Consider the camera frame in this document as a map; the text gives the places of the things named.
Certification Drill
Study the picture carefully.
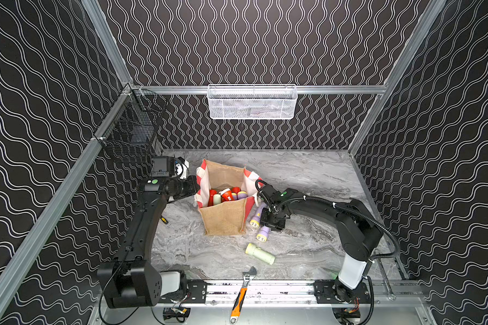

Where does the purple flashlight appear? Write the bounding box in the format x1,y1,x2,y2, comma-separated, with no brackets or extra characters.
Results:
249,203,267,228
256,226,271,242
237,191,248,200

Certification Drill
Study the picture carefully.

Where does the red jute Christmas tote bag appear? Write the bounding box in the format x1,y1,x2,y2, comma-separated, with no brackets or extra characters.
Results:
195,159,260,236

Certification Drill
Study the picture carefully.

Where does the green flashlight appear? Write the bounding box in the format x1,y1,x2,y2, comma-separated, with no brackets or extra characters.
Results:
213,194,222,205
245,243,276,265

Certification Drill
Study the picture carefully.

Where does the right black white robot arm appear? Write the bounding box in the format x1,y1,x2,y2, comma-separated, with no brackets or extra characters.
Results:
255,180,400,303

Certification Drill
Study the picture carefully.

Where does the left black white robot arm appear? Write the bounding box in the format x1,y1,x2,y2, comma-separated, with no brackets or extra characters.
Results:
97,156,200,309

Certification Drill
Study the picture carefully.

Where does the silver combination wrench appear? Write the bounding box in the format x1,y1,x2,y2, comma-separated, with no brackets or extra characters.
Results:
377,259,396,301

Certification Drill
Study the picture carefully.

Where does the orange handled adjustable wrench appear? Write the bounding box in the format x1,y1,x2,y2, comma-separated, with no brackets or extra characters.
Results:
230,266,257,324

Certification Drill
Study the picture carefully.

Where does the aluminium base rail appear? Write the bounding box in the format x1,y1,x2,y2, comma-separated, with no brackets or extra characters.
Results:
101,278,425,310

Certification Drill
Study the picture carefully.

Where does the black wire mesh basket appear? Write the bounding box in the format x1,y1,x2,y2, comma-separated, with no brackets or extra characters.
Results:
99,89,169,165

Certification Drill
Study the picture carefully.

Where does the white wire mesh basket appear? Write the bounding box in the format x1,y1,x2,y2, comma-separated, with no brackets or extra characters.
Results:
207,84,298,120

